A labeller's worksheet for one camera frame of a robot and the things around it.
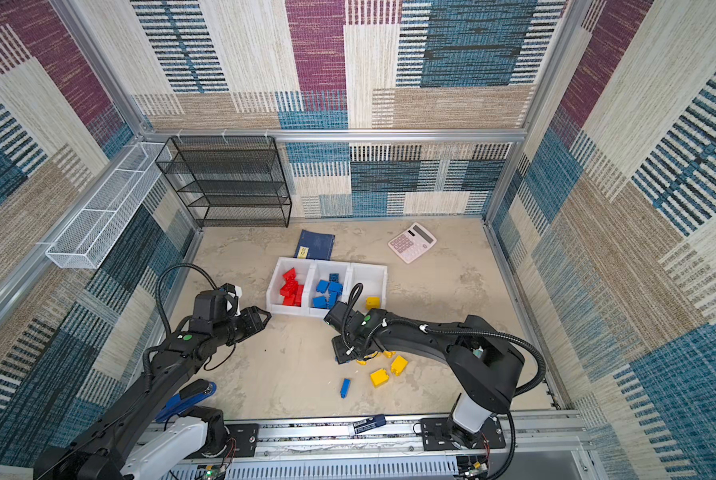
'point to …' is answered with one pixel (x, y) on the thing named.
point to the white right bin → (373, 279)
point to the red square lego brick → (290, 278)
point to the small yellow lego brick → (361, 362)
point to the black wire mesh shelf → (229, 181)
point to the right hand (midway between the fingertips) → (350, 354)
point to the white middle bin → (321, 272)
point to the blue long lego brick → (322, 285)
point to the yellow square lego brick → (373, 302)
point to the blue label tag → (369, 423)
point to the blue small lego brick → (334, 289)
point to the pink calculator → (412, 242)
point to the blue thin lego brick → (345, 388)
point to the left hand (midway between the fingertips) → (265, 313)
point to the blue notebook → (314, 245)
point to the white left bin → (305, 269)
